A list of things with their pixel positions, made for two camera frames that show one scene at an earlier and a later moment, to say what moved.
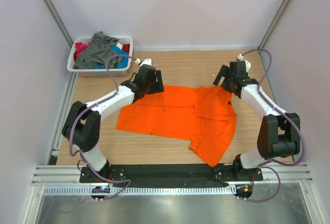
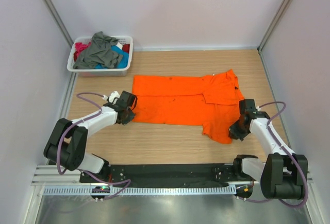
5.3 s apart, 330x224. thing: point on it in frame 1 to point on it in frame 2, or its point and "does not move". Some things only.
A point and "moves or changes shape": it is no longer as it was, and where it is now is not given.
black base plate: x=168 y=174 does not move
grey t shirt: x=96 y=52 does not move
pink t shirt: x=80 y=47 does not move
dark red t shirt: x=126 y=48 does not move
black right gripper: x=224 y=72 to x=234 y=134
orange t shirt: x=204 y=116 moves or changes shape
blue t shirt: x=121 y=63 does not move
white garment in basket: x=119 y=45 does not move
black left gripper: x=158 y=87 to x=129 y=118
